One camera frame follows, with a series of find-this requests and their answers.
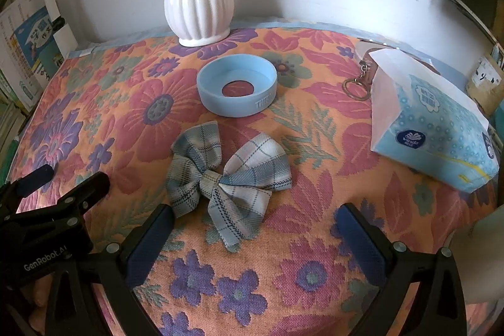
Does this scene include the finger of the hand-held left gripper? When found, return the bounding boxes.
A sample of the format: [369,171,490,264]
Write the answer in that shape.
[0,163,55,211]
[15,172,112,221]

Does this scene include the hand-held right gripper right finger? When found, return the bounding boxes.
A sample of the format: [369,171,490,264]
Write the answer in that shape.
[333,202,468,336]

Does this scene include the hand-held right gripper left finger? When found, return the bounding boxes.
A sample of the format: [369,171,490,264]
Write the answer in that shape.
[43,203,176,336]

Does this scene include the plaid fabric bow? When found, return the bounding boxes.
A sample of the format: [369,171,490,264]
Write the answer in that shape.
[165,120,293,252]

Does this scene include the person's left hand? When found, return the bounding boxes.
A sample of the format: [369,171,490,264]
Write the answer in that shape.
[19,274,52,329]

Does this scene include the floral woven cloth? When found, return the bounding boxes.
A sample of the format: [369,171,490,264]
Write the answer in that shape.
[8,27,504,336]

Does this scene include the row of books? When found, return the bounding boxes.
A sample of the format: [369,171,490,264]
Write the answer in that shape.
[0,0,80,167]

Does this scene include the blue tissue pack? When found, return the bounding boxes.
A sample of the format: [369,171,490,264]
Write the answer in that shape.
[370,47,501,195]

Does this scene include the cardboard box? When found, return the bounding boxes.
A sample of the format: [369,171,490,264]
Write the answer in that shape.
[465,43,504,117]

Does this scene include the blue silicone ring sleeve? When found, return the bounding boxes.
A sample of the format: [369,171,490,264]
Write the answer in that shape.
[196,54,278,119]

